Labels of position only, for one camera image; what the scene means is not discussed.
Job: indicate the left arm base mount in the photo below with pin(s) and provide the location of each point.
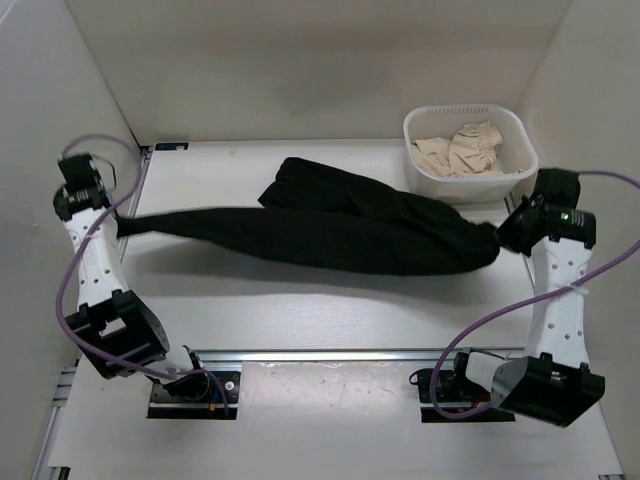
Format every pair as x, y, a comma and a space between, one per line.
199, 398

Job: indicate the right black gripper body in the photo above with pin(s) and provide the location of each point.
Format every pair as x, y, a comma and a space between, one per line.
509, 232

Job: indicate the white plastic basket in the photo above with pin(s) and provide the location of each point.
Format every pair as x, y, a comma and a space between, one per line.
517, 157

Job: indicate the aluminium frame rail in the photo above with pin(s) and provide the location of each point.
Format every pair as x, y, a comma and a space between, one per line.
235, 309

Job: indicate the white front cover board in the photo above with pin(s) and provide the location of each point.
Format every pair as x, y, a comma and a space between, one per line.
314, 421

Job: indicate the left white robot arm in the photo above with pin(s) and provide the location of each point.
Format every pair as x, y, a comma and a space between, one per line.
109, 316

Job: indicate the beige trousers in basket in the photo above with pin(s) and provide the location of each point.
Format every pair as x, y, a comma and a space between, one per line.
471, 152

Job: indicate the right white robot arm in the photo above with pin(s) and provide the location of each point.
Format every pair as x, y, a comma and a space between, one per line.
552, 381

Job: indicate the black trousers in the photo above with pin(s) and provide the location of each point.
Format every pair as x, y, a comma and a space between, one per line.
314, 215

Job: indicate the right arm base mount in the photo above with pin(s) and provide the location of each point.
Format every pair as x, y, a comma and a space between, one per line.
455, 394

